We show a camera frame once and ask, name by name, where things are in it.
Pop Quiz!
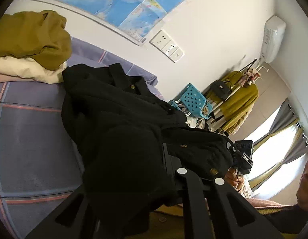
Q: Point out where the olive folded garment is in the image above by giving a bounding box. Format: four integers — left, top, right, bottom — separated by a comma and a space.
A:
0, 10, 73, 71

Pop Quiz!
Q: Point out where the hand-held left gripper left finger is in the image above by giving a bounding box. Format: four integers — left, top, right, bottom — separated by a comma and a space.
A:
24, 184, 104, 239

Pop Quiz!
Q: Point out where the person's right hand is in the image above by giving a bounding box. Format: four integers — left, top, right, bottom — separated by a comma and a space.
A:
225, 167, 245, 192

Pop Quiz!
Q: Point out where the white wall socket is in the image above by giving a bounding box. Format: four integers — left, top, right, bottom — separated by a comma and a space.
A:
161, 39, 180, 55
149, 30, 169, 48

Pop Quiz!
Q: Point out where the grey curtain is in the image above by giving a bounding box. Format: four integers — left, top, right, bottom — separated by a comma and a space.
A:
254, 99, 300, 145
249, 127, 308, 192

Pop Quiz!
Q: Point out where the olive hanging cardigan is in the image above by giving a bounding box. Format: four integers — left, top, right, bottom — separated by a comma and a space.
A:
206, 71, 259, 130

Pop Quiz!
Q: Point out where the small plush toy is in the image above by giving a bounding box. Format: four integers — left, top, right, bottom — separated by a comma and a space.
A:
240, 68, 261, 86

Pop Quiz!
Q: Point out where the person's head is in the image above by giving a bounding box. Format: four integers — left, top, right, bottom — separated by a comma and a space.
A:
296, 151, 308, 213

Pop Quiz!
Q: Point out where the bright window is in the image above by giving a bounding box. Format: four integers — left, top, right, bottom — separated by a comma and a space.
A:
251, 126, 308, 200

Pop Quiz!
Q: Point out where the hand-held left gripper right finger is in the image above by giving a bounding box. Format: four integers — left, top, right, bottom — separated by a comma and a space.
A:
162, 142, 284, 239

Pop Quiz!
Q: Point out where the white air conditioner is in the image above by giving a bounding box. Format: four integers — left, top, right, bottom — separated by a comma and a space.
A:
260, 15, 286, 64

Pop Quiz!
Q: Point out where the white clothes rack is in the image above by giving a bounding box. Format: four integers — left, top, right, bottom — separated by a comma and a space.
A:
206, 58, 269, 130

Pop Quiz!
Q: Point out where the cream striped hanging garment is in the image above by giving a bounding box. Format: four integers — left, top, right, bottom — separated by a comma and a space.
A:
216, 110, 251, 136

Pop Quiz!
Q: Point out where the olive buttoned cloth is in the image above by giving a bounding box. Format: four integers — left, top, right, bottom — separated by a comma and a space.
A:
149, 200, 212, 239

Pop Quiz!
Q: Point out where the black coat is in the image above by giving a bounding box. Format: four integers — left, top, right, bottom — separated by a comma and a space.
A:
61, 63, 234, 234

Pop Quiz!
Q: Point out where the white wall switch plate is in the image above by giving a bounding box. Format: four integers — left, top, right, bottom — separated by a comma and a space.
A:
169, 47, 185, 63

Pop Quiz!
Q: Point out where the black handbag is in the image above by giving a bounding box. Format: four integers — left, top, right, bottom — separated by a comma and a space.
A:
210, 80, 233, 102

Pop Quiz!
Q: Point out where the colourful wall map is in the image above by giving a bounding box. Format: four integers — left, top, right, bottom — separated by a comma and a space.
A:
18, 0, 218, 46

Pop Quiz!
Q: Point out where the purple plaid bedsheet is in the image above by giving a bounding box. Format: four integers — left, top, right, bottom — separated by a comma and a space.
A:
0, 37, 167, 239

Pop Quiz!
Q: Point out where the cream folded garment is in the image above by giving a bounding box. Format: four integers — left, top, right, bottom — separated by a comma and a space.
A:
0, 55, 67, 84

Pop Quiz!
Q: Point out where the teal perforated plastic basket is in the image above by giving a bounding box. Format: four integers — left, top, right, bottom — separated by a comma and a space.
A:
181, 83, 210, 120
168, 100, 182, 112

